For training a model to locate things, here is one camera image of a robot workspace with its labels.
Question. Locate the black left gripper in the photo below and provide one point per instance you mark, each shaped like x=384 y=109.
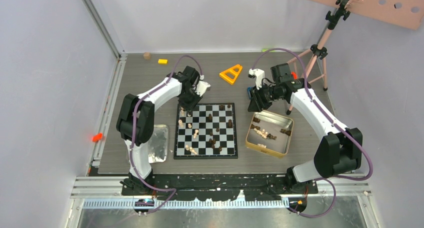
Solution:
x=190 y=107

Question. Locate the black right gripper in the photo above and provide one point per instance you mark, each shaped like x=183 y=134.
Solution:
x=257 y=104

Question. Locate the dark chess piece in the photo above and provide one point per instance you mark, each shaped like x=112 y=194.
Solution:
x=230 y=124

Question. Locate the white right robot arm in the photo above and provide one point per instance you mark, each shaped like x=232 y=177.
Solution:
x=339 y=148

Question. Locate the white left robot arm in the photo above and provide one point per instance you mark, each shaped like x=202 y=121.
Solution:
x=136 y=118

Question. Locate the light chess pieces cluster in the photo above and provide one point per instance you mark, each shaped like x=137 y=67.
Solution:
x=263 y=133

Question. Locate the pink perforated board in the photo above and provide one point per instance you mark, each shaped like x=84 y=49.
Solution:
x=404 y=13

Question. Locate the gold square metal tin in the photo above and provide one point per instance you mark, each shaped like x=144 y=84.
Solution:
x=277 y=144

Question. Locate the small yellow block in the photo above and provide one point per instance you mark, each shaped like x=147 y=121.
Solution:
x=162 y=61

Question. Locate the yellow triangle toy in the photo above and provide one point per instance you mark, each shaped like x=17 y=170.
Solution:
x=231 y=74

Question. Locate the dark pawn in tin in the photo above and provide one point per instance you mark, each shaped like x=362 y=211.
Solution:
x=286 y=132

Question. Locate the black and white chessboard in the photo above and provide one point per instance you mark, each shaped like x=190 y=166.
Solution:
x=203 y=133

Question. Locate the silver tin lid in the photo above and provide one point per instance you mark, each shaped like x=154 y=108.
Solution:
x=158 y=144

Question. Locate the pink tripod stand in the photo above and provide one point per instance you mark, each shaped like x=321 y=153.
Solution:
x=318 y=51

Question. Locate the green block at wall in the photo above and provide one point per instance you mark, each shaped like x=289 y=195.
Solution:
x=266 y=49

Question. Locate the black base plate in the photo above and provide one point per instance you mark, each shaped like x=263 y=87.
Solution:
x=215 y=187

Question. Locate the orange block on rail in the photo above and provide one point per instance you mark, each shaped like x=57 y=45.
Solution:
x=97 y=137

